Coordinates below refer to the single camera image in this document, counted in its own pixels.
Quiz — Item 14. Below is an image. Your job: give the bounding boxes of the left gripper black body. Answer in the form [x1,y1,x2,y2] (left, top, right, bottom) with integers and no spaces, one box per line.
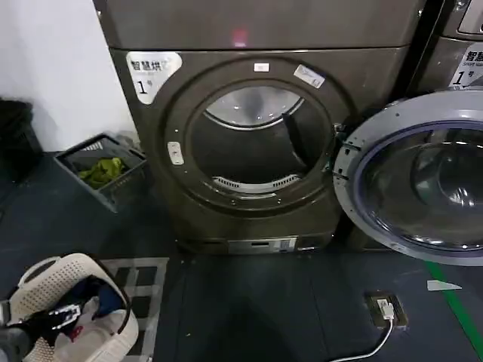
[6,315,50,340]

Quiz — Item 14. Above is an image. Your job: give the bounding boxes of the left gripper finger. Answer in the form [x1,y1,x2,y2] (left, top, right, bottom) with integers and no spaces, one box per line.
[45,305,84,324]

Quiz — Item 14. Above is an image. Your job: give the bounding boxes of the round glass dryer door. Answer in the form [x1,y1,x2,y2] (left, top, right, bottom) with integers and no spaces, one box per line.
[331,90,483,267]

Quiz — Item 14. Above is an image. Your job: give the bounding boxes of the white garment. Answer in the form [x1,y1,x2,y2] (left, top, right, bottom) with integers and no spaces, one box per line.
[77,296,128,350]

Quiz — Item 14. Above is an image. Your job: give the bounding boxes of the white perforated laundry basket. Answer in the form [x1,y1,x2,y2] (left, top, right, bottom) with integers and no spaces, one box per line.
[6,253,140,362]

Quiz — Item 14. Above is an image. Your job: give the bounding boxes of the dark blue garment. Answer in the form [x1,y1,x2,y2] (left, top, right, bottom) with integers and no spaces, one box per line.
[94,281,128,318]

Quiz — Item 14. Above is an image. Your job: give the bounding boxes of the checkered floor mat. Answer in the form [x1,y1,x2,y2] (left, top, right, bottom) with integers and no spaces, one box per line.
[98,256,171,362]

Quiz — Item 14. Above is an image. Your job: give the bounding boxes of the grey slatted plastic basket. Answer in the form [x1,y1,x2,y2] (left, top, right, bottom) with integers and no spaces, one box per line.
[54,132,149,214]

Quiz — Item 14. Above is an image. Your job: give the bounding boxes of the green garment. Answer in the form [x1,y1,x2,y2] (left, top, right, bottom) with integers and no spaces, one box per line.
[78,157,126,189]

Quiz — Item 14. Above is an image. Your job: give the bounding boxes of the black plastic crate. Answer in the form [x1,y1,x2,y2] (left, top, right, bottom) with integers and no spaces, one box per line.
[0,97,43,183]

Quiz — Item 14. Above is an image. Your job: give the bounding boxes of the white dryer base label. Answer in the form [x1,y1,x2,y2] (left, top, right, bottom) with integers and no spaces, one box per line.
[228,236,300,255]

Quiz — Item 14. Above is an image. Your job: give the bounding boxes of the white number sticker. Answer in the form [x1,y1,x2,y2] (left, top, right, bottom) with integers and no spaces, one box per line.
[125,51,185,106]
[450,40,483,90]

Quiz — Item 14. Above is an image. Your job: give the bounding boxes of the white power plug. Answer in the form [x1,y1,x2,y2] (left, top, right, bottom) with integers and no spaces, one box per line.
[377,298,396,322]

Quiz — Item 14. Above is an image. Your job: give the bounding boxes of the metal floor socket box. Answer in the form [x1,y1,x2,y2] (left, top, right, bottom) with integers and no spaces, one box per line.
[363,290,411,329]

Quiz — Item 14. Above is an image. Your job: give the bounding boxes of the grey front-load dryer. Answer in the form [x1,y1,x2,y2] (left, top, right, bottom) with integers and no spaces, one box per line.
[98,0,420,258]
[341,0,483,252]

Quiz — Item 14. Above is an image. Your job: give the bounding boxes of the white paper scrap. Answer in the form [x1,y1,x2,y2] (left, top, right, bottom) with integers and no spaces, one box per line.
[426,279,463,293]

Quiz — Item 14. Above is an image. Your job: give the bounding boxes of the green floor tape line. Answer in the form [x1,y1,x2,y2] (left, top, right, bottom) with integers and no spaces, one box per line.
[423,259,483,362]

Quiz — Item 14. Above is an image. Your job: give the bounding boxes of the white power cable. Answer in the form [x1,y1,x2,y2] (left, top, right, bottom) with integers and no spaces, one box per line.
[346,318,396,360]

